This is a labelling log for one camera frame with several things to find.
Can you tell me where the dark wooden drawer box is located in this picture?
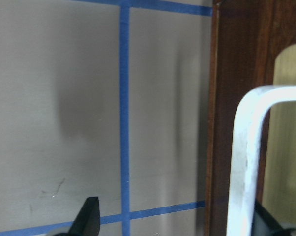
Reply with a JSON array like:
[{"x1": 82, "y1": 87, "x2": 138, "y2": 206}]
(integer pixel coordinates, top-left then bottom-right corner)
[{"x1": 204, "y1": 0, "x2": 223, "y2": 236}]

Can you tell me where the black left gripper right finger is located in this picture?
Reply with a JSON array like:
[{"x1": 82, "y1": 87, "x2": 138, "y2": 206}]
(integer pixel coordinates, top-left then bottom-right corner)
[{"x1": 253, "y1": 201, "x2": 288, "y2": 236}]

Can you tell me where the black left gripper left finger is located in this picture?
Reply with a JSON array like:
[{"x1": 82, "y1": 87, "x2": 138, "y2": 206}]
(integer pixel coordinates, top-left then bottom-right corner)
[{"x1": 66, "y1": 197, "x2": 100, "y2": 236}]

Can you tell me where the wooden drawer with white handle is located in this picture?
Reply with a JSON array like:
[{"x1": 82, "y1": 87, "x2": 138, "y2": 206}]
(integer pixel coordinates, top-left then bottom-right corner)
[{"x1": 209, "y1": 0, "x2": 296, "y2": 236}]

